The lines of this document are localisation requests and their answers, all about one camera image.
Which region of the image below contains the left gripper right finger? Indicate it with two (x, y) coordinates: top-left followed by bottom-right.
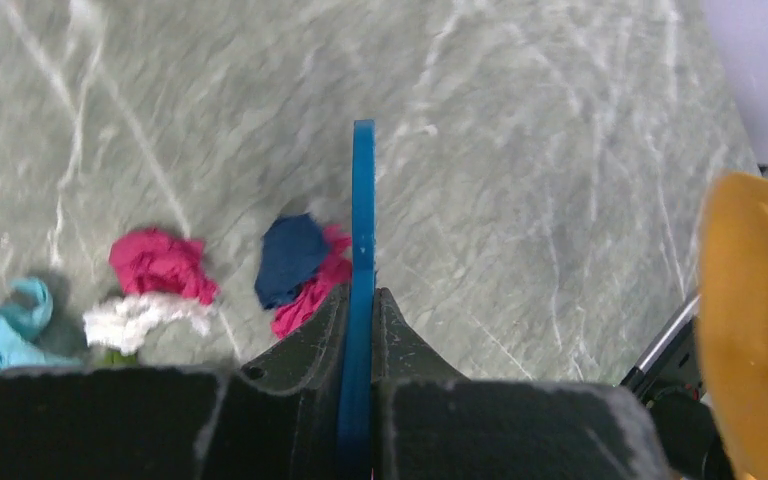
(370, 288), (467, 479)

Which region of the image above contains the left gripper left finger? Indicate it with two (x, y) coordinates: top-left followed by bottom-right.
(242, 286), (349, 479)

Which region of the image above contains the blue hand brush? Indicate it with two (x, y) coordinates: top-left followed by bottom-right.
(336, 119), (376, 479)

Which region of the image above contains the orange slotted scoop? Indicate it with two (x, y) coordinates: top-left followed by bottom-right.
(695, 173), (768, 479)

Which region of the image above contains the pink paper scrap right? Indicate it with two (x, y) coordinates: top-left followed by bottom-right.
(270, 224), (353, 339)

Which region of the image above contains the navy paper scrap right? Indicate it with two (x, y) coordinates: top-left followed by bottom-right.
(254, 213), (330, 310)

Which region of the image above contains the white paper scrap middle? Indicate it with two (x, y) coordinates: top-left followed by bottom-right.
(82, 292), (214, 355)

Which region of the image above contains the green paper scrap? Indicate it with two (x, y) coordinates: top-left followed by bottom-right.
(96, 349), (139, 367)

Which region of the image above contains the small pink paper scrap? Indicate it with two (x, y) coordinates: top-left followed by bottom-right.
(109, 228), (219, 306)

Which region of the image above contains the cyan paper scrap top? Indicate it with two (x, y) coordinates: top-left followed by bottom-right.
(0, 277), (82, 371)

